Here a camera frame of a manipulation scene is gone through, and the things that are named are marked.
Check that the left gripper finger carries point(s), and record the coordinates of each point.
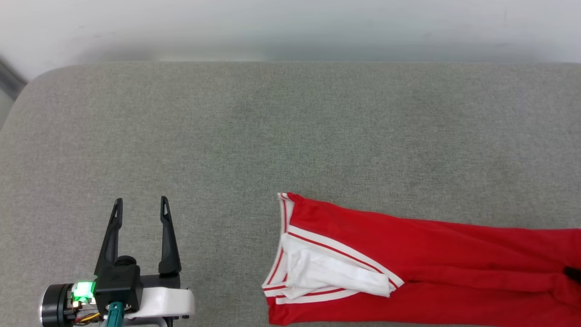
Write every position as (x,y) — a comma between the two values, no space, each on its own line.
(169,245)
(111,240)

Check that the red and white jersey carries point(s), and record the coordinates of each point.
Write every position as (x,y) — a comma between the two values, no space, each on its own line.
(431,254)

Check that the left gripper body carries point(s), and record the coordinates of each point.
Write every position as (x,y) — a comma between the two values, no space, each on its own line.
(120,286)

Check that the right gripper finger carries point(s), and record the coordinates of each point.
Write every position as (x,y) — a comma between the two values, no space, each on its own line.
(574,274)

